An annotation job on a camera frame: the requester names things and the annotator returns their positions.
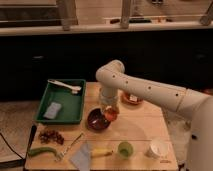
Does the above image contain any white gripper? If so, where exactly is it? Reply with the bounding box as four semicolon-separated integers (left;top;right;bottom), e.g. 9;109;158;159
99;87;120;116

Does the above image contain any red apple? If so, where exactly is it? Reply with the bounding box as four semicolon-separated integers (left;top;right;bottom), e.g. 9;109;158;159
104;111;117;122

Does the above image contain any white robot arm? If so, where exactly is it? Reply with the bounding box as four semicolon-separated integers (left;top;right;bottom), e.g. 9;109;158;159
96;60;213;171

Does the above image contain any purple bowl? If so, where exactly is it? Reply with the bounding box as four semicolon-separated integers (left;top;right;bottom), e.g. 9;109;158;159
87;108;110;131

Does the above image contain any orange plate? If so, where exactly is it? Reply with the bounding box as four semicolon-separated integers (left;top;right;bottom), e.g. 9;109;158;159
121;92;142;105

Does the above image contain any white block on plate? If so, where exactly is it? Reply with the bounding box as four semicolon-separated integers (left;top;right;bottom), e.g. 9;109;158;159
130;95;138;102

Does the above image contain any green plastic tray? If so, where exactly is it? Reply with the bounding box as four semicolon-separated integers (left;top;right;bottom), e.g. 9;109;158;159
35;79;86;125

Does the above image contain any green cup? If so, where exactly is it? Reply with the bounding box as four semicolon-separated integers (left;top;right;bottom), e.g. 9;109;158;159
117;141;134;159

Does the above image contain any yellow banana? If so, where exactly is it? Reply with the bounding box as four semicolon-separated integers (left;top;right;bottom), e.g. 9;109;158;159
91;149;113;157

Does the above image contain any silver fork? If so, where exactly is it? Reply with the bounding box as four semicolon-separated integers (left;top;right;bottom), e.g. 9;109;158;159
55;133;84;162

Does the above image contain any grey sponge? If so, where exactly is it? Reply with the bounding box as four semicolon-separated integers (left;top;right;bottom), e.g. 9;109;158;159
44;102;62;119

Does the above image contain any white cup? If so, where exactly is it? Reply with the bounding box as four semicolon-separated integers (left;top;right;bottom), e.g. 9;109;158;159
146;139;169;159

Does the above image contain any bunch of dark grapes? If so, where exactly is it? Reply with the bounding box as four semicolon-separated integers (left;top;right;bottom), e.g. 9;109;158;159
39;130;64;145

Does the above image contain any green pepper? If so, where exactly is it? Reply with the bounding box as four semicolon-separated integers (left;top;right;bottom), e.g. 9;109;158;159
28;147;57;157

